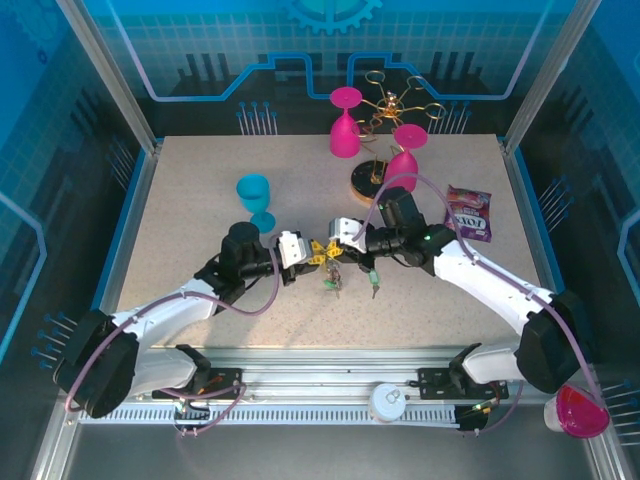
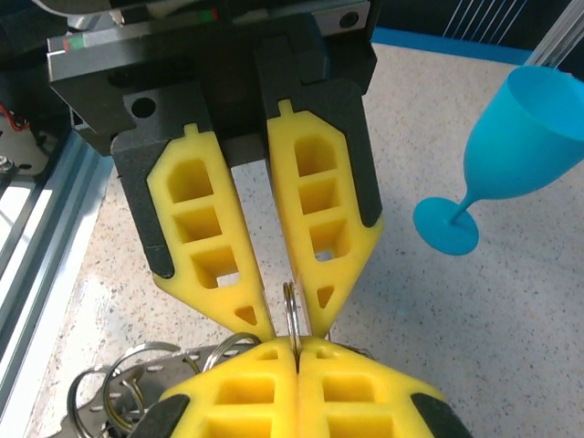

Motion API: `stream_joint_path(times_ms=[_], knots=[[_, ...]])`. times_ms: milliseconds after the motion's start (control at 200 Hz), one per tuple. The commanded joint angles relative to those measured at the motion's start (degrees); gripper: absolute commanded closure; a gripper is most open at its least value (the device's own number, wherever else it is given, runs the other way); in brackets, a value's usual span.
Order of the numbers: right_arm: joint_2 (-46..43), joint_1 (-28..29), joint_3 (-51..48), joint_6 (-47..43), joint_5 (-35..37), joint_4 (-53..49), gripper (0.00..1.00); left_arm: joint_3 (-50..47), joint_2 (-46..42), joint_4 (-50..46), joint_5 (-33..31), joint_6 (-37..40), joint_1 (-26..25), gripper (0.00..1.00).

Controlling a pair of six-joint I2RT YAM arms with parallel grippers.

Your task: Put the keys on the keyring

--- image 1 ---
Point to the metal keyring with keys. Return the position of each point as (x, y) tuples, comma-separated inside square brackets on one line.
[(334, 277)]

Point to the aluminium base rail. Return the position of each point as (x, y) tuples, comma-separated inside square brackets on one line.
[(330, 370)]

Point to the key with bright green tag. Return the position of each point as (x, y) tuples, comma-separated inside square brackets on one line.
[(328, 285)]

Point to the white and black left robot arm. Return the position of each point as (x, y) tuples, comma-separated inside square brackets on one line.
[(150, 325)]

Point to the purple candy bag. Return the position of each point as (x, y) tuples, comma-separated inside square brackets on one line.
[(467, 215)]

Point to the blue plastic goblet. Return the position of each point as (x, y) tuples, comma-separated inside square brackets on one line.
[(254, 192)]

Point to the aluminium frame post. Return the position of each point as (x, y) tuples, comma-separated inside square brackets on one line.
[(545, 70), (110, 75)]

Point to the pink plastic goblet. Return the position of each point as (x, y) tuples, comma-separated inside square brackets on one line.
[(402, 167), (344, 135)]

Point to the key with pale green tag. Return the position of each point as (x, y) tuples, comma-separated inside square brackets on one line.
[(373, 278)]

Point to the white round cap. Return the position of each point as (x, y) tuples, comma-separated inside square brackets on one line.
[(386, 402)]

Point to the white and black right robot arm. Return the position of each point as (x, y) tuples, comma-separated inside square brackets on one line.
[(480, 280)]

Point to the white cup with pink lid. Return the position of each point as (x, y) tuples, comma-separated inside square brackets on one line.
[(580, 410)]

